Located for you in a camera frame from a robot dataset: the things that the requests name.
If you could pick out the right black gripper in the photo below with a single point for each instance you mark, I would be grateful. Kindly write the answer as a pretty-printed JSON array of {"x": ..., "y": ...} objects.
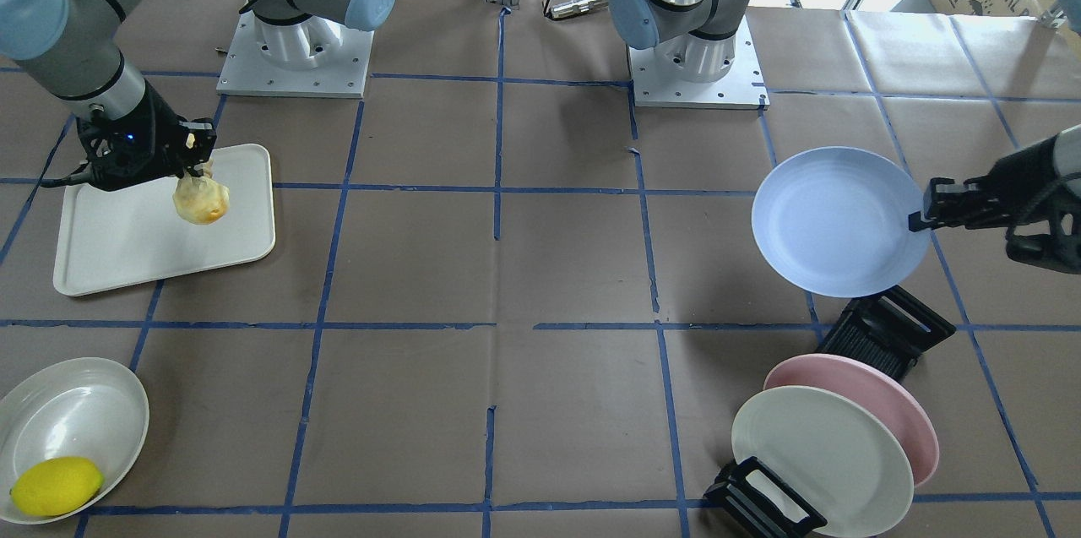
[{"x": 158, "y": 122}]

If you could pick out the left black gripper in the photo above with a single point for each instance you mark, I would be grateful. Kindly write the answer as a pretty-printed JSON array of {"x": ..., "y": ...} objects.
[{"x": 1020, "y": 179}]

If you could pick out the yellow bread loaf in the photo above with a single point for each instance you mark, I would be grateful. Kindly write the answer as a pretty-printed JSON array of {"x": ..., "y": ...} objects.
[{"x": 201, "y": 200}]

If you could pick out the blue plate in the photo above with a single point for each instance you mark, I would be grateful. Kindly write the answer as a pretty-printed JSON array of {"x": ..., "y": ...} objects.
[{"x": 835, "y": 221}]

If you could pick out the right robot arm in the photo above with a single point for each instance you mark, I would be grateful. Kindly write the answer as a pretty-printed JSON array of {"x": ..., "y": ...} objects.
[{"x": 67, "y": 46}]

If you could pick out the pink plate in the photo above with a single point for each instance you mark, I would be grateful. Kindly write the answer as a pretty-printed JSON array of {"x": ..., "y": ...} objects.
[{"x": 874, "y": 391}]

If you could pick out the cream round plate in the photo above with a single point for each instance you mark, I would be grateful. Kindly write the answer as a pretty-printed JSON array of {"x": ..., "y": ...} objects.
[{"x": 89, "y": 408}]

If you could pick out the cream plate in rack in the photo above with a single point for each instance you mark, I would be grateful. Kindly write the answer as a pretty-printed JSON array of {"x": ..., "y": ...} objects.
[{"x": 835, "y": 454}]

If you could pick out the white rectangular tray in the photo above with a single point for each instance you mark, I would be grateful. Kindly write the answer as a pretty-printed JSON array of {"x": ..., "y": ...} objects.
[{"x": 107, "y": 240}]

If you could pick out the black dish rack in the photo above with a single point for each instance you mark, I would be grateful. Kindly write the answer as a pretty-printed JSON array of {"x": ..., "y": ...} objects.
[{"x": 889, "y": 331}]

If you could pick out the brown paper table mat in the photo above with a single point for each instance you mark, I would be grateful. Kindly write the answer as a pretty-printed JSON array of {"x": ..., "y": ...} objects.
[{"x": 504, "y": 300}]

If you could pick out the yellow lemon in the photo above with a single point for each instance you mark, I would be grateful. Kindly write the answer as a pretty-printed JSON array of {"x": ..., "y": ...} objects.
[{"x": 57, "y": 486}]

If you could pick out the silver metal cylinder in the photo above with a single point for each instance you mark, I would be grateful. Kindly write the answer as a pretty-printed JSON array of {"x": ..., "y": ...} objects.
[{"x": 575, "y": 8}]

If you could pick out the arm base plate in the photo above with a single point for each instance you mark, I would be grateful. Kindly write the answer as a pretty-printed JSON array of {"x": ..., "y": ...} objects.
[
  {"x": 690, "y": 72},
  {"x": 314, "y": 59}
]

